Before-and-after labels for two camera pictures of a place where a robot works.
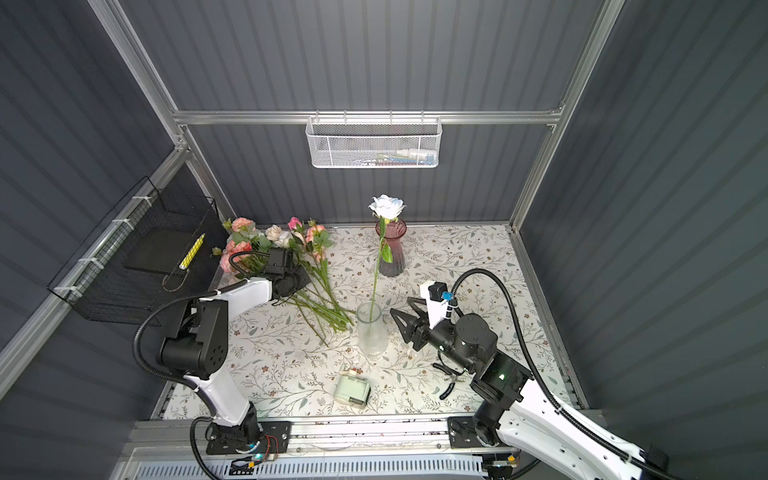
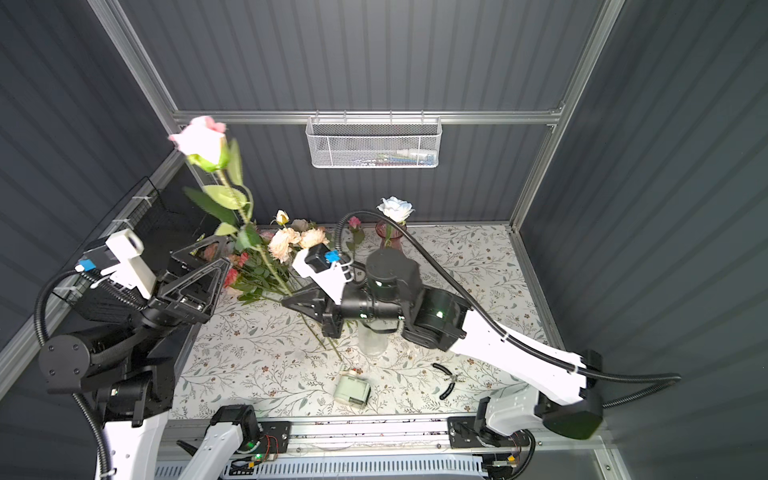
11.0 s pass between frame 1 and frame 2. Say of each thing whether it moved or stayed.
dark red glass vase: stayed
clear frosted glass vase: stayed
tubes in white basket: stayed
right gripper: moved
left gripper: moved
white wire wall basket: stayed
